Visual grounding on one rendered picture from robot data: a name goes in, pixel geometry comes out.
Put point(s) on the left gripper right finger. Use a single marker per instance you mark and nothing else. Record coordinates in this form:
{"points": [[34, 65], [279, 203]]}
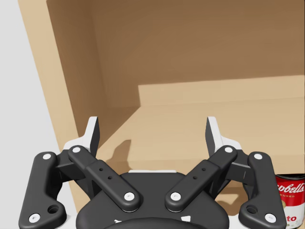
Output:
{"points": [[195, 177]]}

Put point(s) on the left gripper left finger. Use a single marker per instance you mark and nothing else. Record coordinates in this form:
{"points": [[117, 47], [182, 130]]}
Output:
{"points": [[109, 177]]}

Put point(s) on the pale wooden shelf unit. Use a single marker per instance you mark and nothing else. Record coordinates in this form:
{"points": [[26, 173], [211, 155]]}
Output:
{"points": [[166, 59]]}

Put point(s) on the red and white can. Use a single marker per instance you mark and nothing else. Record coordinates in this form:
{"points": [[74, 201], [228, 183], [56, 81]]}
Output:
{"points": [[293, 190]]}

